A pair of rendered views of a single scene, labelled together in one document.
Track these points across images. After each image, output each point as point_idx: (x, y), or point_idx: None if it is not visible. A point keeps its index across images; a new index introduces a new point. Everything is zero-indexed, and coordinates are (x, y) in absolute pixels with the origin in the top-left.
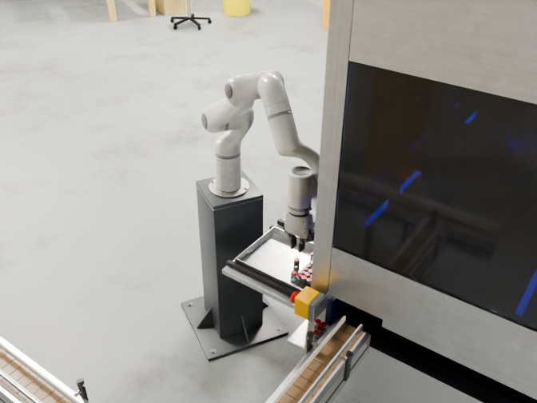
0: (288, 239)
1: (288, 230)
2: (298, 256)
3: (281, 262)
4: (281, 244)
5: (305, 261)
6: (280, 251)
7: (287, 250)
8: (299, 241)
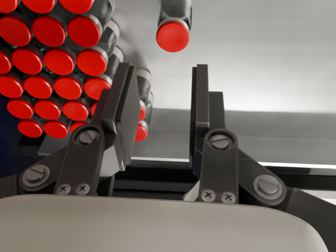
0: (306, 138)
1: (254, 235)
2: (217, 82)
3: (271, 0)
4: (323, 106)
5: (169, 69)
6: (309, 68)
7: (281, 87)
8: (254, 148)
